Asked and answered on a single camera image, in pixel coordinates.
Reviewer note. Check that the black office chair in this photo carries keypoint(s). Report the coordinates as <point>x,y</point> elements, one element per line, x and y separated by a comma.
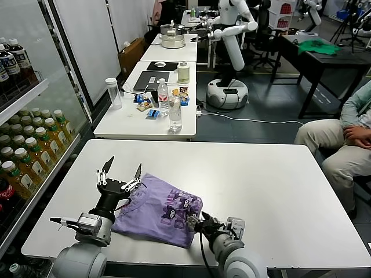
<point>264,17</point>

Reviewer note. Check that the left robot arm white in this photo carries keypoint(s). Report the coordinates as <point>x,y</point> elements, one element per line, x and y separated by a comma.
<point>78,260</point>

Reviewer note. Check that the left wrist camera box silver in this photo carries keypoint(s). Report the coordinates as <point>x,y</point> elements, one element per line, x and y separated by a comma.
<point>88,223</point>

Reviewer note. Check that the clear unlabelled water bottle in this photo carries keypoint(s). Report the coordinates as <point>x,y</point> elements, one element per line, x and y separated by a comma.
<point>175,116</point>

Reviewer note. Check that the green cloth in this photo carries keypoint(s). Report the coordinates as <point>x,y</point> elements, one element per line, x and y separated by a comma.
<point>319,47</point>

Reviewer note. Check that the tall clear tumbler white lid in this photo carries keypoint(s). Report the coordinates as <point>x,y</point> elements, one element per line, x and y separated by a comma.
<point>114,95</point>

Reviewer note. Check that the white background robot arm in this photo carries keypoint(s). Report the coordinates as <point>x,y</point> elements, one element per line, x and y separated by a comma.
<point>314,13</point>

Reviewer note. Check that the white desk with steamer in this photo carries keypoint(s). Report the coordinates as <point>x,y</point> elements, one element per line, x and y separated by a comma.
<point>174,55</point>

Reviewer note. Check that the black tripod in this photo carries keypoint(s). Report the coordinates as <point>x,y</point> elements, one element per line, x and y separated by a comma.
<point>352,34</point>

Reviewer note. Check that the water bottle red label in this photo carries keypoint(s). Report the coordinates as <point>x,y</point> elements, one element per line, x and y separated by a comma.
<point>163,100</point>

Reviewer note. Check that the blue packet black stripe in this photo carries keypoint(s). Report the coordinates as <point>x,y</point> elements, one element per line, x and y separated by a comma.
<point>153,113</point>

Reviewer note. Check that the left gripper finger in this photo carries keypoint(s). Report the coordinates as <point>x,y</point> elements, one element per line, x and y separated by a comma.
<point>101,176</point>
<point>131,184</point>

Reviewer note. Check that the black mouse pad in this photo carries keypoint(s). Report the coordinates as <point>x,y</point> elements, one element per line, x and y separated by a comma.
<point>171,66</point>

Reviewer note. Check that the white shelf unit red items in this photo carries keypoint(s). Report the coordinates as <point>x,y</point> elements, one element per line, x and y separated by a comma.
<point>282,20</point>

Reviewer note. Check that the cola bottle red label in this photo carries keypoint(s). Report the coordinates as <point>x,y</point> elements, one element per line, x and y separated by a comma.
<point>7,192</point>

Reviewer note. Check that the white desk with snacks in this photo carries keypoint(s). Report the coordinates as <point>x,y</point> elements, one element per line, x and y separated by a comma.
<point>121,124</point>

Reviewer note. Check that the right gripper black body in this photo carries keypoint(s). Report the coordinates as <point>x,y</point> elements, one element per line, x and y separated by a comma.
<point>210,226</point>

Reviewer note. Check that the yellow tea bottle white cap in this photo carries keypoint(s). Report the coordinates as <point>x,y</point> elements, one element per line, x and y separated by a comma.
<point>26,119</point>
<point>35,111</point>
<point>30,142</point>
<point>20,152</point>
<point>28,130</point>
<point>45,113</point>
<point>8,166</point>
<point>4,139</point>
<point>6,151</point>
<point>49,122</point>
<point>37,121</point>
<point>16,129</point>
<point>40,132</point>
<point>18,139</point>
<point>58,113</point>

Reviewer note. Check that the dark tea bottle white cap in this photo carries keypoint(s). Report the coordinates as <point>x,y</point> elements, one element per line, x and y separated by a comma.
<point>10,68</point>
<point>21,62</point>

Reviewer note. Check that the pale green jar white lid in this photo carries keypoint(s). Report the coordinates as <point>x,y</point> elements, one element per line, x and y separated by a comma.
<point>183,73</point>

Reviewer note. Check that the pink jacket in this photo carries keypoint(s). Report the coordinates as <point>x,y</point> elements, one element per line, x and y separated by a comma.
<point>158,11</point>

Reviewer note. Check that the small green bottle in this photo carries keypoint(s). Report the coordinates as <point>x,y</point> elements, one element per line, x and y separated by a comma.
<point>193,13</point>

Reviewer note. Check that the cardboard box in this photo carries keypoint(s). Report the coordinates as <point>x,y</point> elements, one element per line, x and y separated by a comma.
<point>130,56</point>

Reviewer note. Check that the black phone stand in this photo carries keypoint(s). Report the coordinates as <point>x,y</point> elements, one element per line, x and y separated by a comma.
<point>155,97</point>

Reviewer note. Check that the white humanoid robot wheeled base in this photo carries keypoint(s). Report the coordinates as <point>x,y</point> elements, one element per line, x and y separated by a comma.
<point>232,49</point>

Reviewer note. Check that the seated person green shirt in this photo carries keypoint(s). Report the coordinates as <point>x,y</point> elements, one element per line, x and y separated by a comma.
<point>319,133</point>

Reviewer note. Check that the cluttered white desk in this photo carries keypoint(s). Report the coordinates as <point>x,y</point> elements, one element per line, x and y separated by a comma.
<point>187,23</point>

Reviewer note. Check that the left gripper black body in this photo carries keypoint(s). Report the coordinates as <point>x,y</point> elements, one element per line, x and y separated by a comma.
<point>111,191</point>

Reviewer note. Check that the black table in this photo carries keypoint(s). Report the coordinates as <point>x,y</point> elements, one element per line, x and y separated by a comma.
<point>333,62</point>

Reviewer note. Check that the purple t-shirt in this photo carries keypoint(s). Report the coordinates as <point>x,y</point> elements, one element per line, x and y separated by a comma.
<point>150,208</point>

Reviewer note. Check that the dark snack packet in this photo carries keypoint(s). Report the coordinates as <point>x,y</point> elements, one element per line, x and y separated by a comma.
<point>183,90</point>

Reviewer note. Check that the glass door drinks cabinet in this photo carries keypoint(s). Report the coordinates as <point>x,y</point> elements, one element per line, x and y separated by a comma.
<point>23,98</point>

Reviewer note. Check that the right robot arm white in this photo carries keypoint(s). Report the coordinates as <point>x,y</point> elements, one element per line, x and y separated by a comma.
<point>243,260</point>

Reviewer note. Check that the white power strip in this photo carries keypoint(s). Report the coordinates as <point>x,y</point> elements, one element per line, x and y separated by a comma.
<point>199,111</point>

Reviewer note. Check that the blue plastic crate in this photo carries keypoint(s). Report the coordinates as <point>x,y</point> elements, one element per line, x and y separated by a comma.
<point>345,14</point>

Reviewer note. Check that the wrist camera box silver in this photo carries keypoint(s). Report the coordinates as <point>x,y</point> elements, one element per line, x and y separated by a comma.
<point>88,223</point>
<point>236,227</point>

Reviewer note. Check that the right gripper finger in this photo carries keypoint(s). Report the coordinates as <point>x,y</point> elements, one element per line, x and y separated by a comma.
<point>193,222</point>
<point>208,218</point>

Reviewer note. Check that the beige cracker packet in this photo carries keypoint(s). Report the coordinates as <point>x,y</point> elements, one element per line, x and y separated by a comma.
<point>143,108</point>

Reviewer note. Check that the steel steamer pot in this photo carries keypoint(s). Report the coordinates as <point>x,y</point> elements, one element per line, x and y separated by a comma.
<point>172,40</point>

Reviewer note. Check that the dark grey closed laptop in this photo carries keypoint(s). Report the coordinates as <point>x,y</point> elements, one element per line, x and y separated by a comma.
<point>145,81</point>

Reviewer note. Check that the green label bottle white cap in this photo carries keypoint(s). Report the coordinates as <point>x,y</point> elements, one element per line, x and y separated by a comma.
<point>14,267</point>

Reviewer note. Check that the blue and yellow snack packet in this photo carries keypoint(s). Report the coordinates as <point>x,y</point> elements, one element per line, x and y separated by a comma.
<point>146,102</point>

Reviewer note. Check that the right wrist camera box silver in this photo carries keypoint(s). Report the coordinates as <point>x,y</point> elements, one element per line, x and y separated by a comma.
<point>236,227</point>

